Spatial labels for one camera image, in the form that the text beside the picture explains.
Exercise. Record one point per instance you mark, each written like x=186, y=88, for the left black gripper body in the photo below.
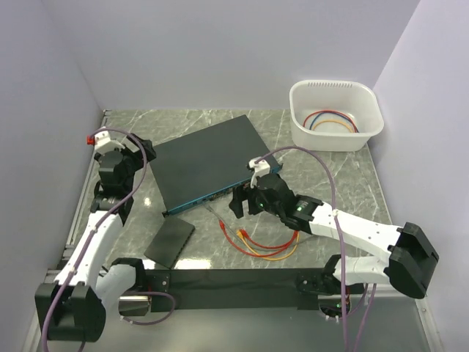
x=134, y=161

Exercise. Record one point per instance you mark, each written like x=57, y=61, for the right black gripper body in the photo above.
x=263, y=205

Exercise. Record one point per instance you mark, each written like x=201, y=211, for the small black network switch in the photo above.
x=169, y=241

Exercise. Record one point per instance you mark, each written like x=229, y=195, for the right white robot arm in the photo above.
x=400, y=256

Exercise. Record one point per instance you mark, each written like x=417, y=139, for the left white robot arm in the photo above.
x=76, y=304

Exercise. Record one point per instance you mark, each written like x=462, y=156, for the black base bar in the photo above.
x=245, y=288

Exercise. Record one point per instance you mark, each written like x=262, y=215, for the white plastic tub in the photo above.
x=336, y=116

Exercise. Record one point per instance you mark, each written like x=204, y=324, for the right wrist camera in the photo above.
x=259, y=168

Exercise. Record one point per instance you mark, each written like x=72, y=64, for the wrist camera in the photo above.
x=103, y=143
x=259, y=168

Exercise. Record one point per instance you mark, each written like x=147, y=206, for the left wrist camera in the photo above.
x=103, y=143

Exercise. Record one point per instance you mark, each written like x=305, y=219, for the large blue rack switch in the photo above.
x=206, y=164

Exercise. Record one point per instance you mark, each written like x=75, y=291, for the aluminium frame rail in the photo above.
x=51, y=273

